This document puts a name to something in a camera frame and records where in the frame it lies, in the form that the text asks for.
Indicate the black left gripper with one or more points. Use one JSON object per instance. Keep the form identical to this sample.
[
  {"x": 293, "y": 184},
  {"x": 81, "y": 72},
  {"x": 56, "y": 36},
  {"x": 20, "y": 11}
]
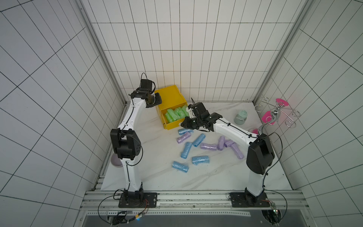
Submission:
[{"x": 159, "y": 100}]

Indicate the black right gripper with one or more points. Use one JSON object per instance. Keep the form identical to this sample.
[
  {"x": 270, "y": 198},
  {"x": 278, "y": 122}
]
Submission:
[{"x": 191, "y": 122}]

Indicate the green bag roll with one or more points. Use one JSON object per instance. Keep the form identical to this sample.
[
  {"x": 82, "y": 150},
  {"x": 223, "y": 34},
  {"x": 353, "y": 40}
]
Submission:
[
  {"x": 184, "y": 109},
  {"x": 173, "y": 115},
  {"x": 179, "y": 112}
]

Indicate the yellow plastic drawer cabinet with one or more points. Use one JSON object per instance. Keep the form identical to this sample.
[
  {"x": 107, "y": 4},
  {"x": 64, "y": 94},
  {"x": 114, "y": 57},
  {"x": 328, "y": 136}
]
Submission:
[{"x": 171, "y": 99}]

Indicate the green bag roll vertical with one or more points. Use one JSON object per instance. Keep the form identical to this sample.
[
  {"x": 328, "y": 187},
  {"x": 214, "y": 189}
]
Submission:
[{"x": 168, "y": 118}]

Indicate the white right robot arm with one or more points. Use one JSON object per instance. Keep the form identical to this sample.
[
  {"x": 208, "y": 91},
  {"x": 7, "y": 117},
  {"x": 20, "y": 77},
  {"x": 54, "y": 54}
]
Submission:
[{"x": 260, "y": 153}]

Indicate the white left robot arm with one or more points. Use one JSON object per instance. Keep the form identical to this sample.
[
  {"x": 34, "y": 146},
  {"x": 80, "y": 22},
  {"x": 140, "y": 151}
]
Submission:
[{"x": 125, "y": 141}]

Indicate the blue bag roll near drawer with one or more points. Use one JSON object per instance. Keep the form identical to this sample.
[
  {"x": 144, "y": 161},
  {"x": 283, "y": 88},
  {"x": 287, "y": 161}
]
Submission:
[{"x": 183, "y": 131}]

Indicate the blue bag roll upper middle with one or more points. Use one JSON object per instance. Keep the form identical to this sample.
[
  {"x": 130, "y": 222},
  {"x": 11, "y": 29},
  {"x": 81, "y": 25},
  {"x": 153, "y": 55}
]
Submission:
[{"x": 199, "y": 140}]

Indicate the purple bag roll upper left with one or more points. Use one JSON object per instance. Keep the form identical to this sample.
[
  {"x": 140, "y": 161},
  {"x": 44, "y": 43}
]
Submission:
[{"x": 183, "y": 137}]

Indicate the purple bag roll centre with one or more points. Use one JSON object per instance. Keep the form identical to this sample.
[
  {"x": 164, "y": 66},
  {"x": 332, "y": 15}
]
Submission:
[{"x": 212, "y": 147}]

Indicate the purple bag roll upright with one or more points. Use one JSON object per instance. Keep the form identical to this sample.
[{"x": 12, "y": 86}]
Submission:
[{"x": 221, "y": 143}]

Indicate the blue bag roll lower centre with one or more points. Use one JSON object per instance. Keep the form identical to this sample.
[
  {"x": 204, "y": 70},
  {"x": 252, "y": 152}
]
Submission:
[{"x": 200, "y": 160}]

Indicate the purple bag roll short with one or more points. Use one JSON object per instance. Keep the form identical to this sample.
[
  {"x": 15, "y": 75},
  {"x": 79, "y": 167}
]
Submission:
[{"x": 228, "y": 143}]

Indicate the pale green jar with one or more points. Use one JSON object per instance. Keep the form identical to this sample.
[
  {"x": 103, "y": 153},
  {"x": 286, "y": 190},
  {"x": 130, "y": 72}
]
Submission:
[{"x": 241, "y": 117}]

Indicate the blue bag roll lower left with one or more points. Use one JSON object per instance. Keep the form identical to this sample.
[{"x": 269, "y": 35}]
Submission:
[{"x": 180, "y": 166}]

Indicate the purple bag roll right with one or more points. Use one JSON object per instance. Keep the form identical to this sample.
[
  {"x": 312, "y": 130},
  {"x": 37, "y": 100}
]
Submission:
[{"x": 237, "y": 151}]

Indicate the lavender bowl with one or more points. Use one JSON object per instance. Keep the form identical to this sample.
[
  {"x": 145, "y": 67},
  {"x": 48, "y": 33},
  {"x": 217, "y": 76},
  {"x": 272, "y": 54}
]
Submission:
[{"x": 115, "y": 161}]

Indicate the pink metal cup rack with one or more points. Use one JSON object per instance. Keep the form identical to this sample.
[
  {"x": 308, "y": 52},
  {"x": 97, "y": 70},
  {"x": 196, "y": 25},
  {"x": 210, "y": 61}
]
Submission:
[{"x": 274, "y": 112}]

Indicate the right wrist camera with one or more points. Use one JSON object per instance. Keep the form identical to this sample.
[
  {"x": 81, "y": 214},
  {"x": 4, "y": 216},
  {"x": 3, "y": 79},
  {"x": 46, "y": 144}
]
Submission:
[{"x": 196, "y": 110}]

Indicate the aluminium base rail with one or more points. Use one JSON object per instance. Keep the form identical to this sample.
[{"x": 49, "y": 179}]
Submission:
[{"x": 193, "y": 203}]

